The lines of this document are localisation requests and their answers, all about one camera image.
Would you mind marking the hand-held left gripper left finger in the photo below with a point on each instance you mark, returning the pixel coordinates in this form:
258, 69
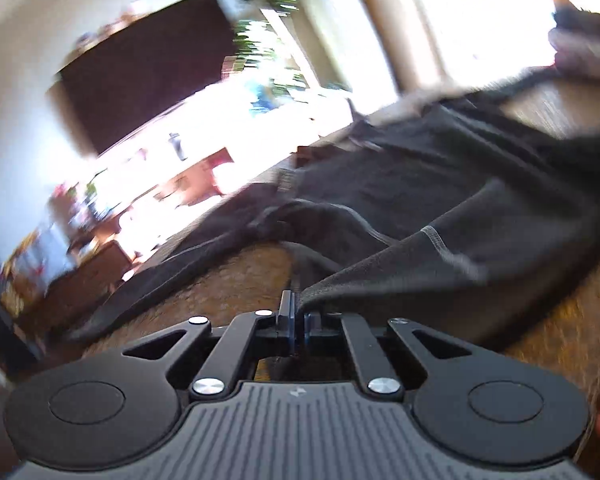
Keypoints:
286, 317

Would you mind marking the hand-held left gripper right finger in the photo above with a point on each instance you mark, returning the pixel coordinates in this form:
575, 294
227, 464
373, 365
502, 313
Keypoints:
310, 327

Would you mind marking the dark grey thermal pants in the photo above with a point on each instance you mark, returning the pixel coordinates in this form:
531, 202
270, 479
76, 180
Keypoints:
455, 185

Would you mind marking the pink oval lamp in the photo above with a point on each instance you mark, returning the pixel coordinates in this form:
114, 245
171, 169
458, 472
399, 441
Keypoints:
220, 162

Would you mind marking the walnut sideboard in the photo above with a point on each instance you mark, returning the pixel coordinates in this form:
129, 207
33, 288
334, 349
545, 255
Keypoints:
80, 275

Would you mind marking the television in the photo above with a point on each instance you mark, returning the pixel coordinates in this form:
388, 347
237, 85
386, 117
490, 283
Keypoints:
150, 60

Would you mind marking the grey beige curtain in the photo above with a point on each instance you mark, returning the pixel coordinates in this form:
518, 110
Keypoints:
395, 20

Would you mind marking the mauve grey folded garment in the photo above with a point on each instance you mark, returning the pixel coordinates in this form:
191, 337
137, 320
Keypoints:
580, 55

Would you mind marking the black folded garment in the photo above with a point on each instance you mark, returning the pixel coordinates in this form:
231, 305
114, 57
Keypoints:
587, 22

